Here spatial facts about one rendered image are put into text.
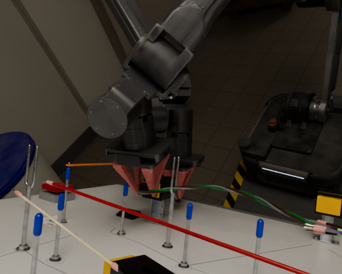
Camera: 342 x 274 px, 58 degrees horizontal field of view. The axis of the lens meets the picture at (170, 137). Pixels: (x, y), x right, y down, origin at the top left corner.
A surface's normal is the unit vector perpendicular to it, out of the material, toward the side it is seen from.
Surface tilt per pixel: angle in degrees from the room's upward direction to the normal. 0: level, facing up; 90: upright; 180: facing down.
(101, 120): 69
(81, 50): 90
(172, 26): 58
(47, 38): 90
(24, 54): 90
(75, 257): 48
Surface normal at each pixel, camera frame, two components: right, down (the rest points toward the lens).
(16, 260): 0.11, -0.99
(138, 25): 0.32, -0.33
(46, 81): 0.80, 0.18
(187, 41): -0.03, 0.17
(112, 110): -0.24, 0.40
